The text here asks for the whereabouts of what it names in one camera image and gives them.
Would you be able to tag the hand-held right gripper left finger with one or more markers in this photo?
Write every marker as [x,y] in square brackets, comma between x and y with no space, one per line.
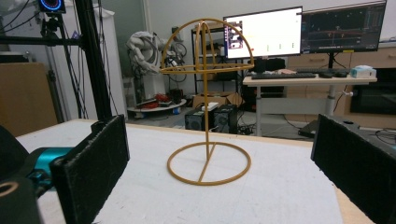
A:
[93,168]

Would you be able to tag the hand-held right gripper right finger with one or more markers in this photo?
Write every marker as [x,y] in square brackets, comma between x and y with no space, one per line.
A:
[358,161]

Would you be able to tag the black flat case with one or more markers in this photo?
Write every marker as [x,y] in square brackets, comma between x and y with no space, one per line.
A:
[308,130]

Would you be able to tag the brown wooden board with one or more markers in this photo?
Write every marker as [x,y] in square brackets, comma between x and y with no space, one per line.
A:
[25,96]

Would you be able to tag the pale blue tissue box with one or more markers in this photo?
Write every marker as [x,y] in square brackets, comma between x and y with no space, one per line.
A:
[362,72]

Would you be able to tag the white round platform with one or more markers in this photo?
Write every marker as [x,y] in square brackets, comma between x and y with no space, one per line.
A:
[162,107]

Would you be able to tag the black computer mouse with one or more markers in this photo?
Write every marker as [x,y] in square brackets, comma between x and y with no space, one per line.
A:
[326,75]

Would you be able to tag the white desk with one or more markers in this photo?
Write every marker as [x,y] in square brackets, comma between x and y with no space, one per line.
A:
[295,82]

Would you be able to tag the white cabinet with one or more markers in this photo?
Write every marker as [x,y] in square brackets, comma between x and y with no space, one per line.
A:
[112,62]

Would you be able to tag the wooden sideboard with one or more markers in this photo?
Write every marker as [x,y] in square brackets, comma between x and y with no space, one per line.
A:
[317,59]

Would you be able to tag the black computer tower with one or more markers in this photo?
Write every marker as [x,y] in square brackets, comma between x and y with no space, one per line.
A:
[196,119]
[225,119]

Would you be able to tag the black keyboard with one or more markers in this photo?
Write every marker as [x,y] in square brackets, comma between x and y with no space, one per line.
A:
[283,75]

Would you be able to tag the white power strip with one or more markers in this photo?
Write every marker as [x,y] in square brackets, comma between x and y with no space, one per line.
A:
[210,106]

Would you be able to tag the monitor with dark screen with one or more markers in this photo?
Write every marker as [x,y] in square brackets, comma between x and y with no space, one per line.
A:
[342,28]

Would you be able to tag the cardboard box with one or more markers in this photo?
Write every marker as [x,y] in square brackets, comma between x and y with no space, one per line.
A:
[214,99]

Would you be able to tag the black shelf rack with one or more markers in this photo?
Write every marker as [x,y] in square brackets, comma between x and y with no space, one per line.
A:
[195,62]

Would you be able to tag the monitor with white screen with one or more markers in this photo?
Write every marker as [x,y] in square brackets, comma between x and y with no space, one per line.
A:
[274,32]

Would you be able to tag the black metal stand frame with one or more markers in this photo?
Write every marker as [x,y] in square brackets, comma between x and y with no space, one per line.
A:
[93,62]

